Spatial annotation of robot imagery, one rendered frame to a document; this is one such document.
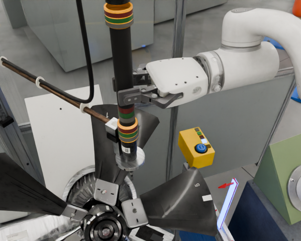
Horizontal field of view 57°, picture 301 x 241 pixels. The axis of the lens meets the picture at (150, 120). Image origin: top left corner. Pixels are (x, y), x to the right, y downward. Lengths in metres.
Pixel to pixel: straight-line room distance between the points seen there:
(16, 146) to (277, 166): 1.11
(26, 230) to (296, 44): 0.88
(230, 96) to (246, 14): 1.26
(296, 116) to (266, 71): 2.67
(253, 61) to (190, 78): 0.13
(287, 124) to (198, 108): 1.57
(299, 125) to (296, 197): 1.99
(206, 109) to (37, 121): 1.05
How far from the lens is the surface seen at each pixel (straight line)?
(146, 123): 0.81
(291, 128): 3.10
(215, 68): 0.55
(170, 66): 0.55
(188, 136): 1.24
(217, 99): 1.75
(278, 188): 1.22
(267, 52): 0.61
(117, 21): 0.44
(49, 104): 1.05
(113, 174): 0.83
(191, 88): 0.52
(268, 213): 1.28
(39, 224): 1.00
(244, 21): 0.55
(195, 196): 0.94
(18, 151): 1.42
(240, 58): 0.57
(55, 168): 1.06
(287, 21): 0.54
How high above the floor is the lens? 1.97
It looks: 44 degrees down
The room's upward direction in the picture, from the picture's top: straight up
